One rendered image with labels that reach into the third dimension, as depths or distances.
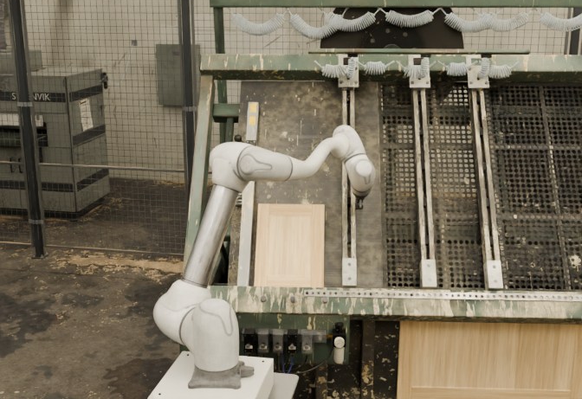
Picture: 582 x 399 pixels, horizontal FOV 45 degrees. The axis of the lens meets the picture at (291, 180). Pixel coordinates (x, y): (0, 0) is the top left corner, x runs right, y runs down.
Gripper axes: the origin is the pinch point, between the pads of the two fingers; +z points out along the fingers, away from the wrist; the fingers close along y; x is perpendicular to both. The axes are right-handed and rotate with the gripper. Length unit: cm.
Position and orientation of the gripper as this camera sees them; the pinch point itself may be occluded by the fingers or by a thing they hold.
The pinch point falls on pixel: (358, 205)
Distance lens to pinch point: 322.4
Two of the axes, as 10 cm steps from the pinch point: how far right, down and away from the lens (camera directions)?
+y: 0.3, -9.1, 4.1
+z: 0.4, 4.1, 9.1
